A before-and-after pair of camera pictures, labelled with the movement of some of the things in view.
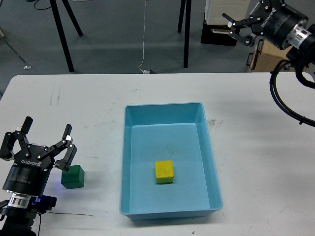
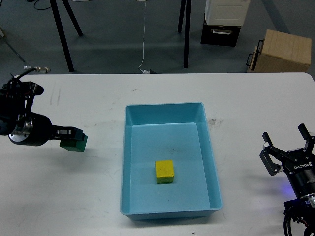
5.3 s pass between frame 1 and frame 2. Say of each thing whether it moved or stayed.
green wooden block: moved
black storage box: stayed
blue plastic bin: stayed
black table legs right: stayed
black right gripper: moved
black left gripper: moved
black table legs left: stayed
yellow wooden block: stayed
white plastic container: stayed
